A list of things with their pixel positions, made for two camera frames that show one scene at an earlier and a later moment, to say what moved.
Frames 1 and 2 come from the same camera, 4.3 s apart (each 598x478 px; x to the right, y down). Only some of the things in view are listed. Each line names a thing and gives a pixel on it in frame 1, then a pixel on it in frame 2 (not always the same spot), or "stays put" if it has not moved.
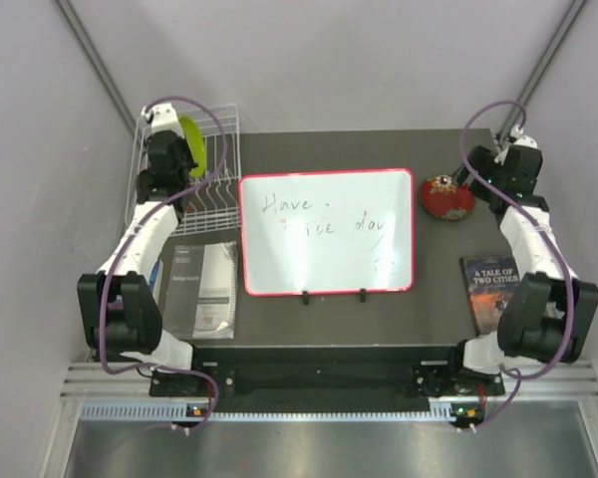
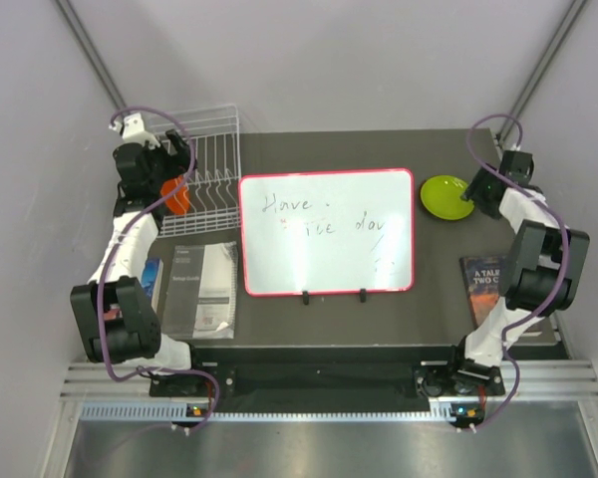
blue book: [153, 277] stays put
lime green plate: [195, 142] to [441, 196]
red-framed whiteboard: [327, 231] stays put
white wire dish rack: [214, 202] stays put
